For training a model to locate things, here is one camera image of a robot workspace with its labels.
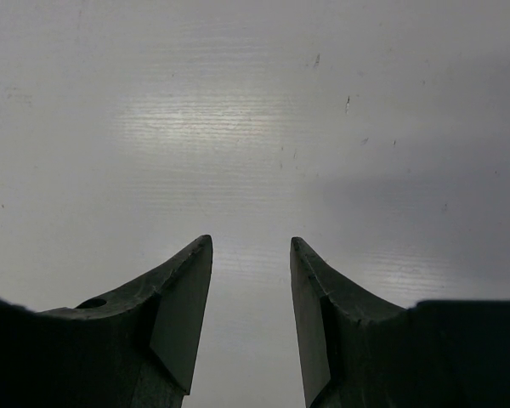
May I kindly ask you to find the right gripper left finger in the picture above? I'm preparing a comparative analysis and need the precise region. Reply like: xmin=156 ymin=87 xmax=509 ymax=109
xmin=0 ymin=235 xmax=213 ymax=407

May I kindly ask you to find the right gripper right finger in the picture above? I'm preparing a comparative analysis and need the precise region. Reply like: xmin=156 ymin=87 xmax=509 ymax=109
xmin=290 ymin=237 xmax=510 ymax=407

